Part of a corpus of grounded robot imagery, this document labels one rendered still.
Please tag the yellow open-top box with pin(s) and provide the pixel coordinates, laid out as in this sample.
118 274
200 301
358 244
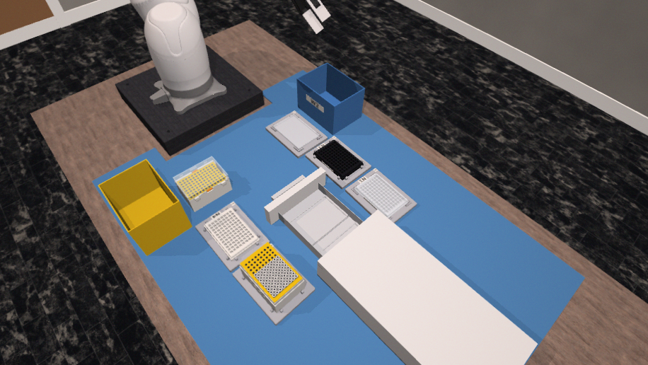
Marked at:
140 195

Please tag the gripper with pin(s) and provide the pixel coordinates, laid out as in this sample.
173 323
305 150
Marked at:
306 12

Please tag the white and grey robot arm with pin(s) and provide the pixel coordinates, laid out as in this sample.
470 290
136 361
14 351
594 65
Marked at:
177 48

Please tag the blue bench mat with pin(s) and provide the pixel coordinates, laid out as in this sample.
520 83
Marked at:
514 273

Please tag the blue open-top bin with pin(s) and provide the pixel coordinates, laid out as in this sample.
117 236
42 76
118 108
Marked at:
336 107

